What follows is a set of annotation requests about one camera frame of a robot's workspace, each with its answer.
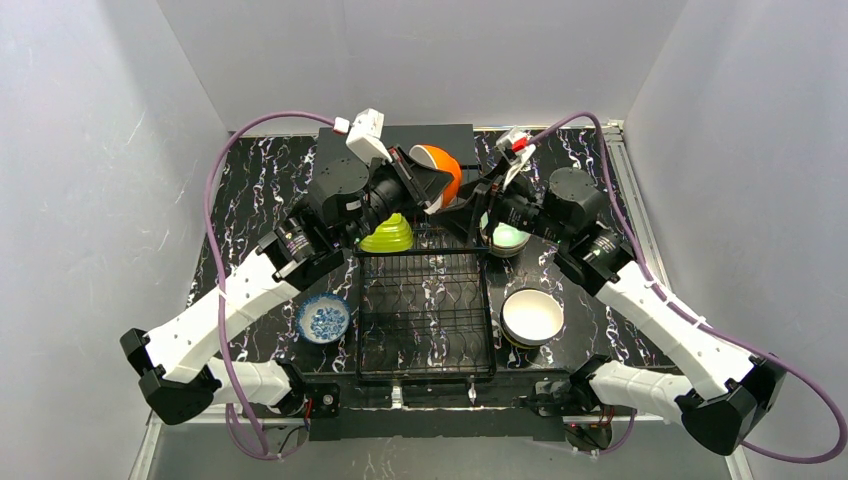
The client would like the orange white bowl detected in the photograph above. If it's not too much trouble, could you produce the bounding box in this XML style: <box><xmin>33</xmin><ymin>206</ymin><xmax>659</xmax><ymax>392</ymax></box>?
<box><xmin>409</xmin><ymin>144</ymin><xmax>462</xmax><ymax>208</ymax></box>

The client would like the green white bowl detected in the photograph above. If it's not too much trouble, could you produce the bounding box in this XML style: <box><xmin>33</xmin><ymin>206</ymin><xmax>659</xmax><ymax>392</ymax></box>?
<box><xmin>358</xmin><ymin>213</ymin><xmax>415</xmax><ymax>254</ymax></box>

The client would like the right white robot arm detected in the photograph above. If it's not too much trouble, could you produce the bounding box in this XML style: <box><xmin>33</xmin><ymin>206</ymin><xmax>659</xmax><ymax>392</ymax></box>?
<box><xmin>432</xmin><ymin>167</ymin><xmax>786</xmax><ymax>455</ymax></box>

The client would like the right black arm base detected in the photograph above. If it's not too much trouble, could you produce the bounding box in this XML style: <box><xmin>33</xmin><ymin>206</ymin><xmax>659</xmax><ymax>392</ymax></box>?
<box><xmin>514</xmin><ymin>354</ymin><xmax>637</xmax><ymax>459</ymax></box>

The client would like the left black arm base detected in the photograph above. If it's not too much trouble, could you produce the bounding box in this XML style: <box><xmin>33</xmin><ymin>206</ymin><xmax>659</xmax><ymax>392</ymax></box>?
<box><xmin>265</xmin><ymin>360</ymin><xmax>341</xmax><ymax>458</ymax></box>

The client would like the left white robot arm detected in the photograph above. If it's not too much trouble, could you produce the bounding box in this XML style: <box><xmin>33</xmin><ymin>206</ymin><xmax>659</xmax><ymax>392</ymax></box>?
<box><xmin>120</xmin><ymin>145</ymin><xmax>462</xmax><ymax>425</ymax></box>

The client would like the pale green bowl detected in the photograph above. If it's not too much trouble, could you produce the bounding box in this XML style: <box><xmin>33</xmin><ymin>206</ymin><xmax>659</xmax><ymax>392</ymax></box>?
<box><xmin>479</xmin><ymin>213</ymin><xmax>531</xmax><ymax>259</ymax></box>

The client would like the dark grey flat box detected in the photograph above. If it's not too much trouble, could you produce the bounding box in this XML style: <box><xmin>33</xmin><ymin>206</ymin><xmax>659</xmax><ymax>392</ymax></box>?
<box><xmin>307</xmin><ymin>124</ymin><xmax>480</xmax><ymax>220</ymax></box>

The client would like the dark striped white bowl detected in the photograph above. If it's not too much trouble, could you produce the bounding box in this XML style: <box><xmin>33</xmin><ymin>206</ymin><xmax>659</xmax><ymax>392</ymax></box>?
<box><xmin>500</xmin><ymin>288</ymin><xmax>565</xmax><ymax>349</ymax></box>

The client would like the blue patterned bowl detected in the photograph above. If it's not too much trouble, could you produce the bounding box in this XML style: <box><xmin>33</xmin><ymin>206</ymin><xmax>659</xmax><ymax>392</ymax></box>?
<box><xmin>296</xmin><ymin>293</ymin><xmax>352</xmax><ymax>345</ymax></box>

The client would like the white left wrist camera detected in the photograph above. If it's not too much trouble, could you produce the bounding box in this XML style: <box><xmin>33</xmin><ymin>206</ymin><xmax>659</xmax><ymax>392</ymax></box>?
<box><xmin>332</xmin><ymin>108</ymin><xmax>390</xmax><ymax>167</ymax></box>

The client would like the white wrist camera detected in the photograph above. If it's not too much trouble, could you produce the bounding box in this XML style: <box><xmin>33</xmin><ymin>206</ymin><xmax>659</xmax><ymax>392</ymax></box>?
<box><xmin>495</xmin><ymin>127</ymin><xmax>536</xmax><ymax>188</ymax></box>
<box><xmin>332</xmin><ymin>108</ymin><xmax>390</xmax><ymax>167</ymax></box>

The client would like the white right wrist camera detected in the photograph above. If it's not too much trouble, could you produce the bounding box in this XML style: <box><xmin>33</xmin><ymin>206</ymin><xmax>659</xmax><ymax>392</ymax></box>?
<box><xmin>495</xmin><ymin>127</ymin><xmax>536</xmax><ymax>188</ymax></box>

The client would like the black wire dish rack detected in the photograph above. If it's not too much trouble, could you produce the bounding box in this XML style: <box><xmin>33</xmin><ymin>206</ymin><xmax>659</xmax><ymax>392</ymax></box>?
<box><xmin>355</xmin><ymin>219</ymin><xmax>497</xmax><ymax>385</ymax></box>

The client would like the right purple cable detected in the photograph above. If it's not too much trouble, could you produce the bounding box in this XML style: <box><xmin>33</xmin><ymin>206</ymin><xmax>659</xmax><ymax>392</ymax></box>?
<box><xmin>526</xmin><ymin>110</ymin><xmax>848</xmax><ymax>466</ymax></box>

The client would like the purple cable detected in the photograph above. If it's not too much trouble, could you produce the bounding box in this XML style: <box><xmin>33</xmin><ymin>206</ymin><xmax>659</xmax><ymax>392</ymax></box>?
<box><xmin>526</xmin><ymin>110</ymin><xmax>848</xmax><ymax>466</ymax></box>
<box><xmin>203</xmin><ymin>110</ymin><xmax>339</xmax><ymax>462</ymax></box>

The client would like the aluminium table edge rail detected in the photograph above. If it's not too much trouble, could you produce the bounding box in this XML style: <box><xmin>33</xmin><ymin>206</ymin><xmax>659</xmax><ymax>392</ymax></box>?
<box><xmin>602</xmin><ymin>122</ymin><xmax>669</xmax><ymax>286</ymax></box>

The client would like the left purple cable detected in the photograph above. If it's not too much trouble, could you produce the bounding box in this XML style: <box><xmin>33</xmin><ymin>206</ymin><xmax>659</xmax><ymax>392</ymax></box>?
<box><xmin>203</xmin><ymin>110</ymin><xmax>339</xmax><ymax>462</ymax></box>

